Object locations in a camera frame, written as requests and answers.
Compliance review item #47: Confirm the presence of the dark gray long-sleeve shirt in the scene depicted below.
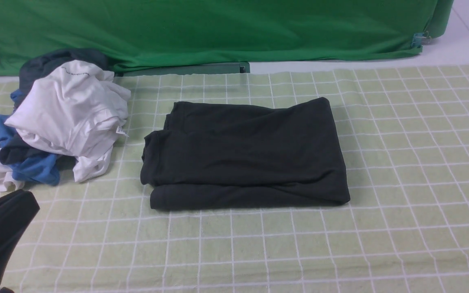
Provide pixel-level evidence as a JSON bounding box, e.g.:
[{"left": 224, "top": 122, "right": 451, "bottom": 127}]
[{"left": 140, "top": 97, "right": 351, "bottom": 211}]

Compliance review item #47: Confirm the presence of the white crumpled shirt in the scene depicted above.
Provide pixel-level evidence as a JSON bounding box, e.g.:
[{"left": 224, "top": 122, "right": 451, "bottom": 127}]
[{"left": 5, "top": 61, "right": 131, "bottom": 182}]

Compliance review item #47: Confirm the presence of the blue crumpled garment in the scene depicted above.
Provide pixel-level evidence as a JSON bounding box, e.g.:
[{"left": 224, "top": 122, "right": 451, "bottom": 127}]
[{"left": 0, "top": 89, "right": 60, "bottom": 186}]

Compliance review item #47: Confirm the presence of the dark gray crumpled garment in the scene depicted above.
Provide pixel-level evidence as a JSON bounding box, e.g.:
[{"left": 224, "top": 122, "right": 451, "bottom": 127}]
[{"left": 0, "top": 48, "right": 110, "bottom": 165}]

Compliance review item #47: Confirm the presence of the green backdrop cloth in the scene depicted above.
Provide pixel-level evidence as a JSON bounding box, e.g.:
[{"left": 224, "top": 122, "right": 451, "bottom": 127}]
[{"left": 0, "top": 0, "right": 454, "bottom": 76}]

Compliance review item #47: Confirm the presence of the blue binder clip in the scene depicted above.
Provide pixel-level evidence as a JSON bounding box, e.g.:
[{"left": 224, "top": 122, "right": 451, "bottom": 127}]
[{"left": 410, "top": 31, "right": 432, "bottom": 48}]

